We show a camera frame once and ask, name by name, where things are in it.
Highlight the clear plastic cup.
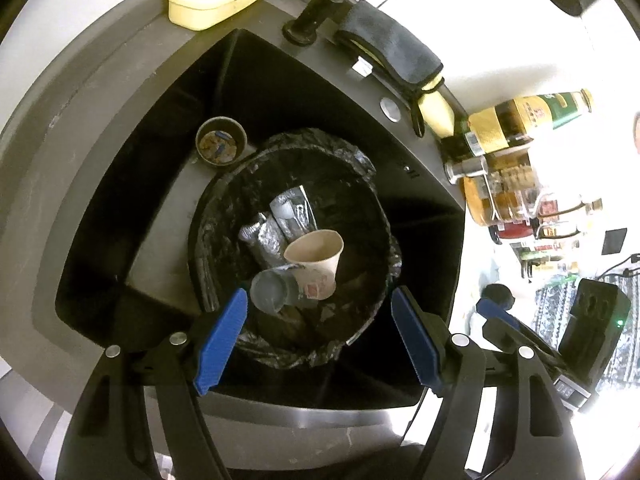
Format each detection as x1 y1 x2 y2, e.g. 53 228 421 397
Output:
250 264 318 315

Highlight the brown paper cup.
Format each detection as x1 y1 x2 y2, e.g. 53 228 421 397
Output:
284 230 344 301

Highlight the silver foil bag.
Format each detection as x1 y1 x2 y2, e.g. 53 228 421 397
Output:
239 185 318 268

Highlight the black lined trash bin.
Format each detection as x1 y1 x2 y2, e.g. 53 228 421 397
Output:
189 129 401 370

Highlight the black power adapter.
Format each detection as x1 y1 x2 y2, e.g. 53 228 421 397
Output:
558 278 631 390

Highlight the blue woven mat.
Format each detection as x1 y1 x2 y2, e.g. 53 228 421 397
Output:
534 274 639 390

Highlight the dark soy sauce jug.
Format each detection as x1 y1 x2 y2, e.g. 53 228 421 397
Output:
488 200 603 244

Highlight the large cooking oil jug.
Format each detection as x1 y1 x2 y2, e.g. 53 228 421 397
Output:
462 148 541 226

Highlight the small cup in sink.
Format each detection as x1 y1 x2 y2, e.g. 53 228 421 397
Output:
195 116 248 167

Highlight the yellow sponge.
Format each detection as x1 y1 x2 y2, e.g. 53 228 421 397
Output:
418 75 456 139

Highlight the grey dish cloth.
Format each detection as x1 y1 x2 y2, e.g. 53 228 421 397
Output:
334 0 444 138

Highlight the black sink faucet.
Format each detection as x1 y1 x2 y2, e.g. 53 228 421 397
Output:
282 0 344 47

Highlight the black wall socket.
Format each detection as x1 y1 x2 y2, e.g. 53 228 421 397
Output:
601 228 628 256

